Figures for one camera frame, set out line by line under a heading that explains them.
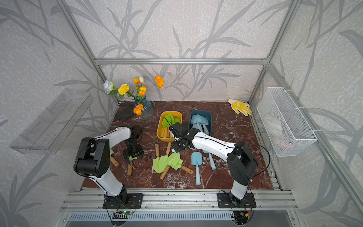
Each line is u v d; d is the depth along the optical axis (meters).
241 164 0.45
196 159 0.88
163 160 0.88
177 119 1.05
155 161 0.87
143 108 0.82
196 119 1.03
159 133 0.99
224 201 0.72
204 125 1.02
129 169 0.84
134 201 0.74
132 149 0.75
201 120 1.04
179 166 0.85
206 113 1.08
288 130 0.60
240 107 1.18
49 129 0.67
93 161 0.48
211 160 0.87
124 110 1.16
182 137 0.66
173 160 0.87
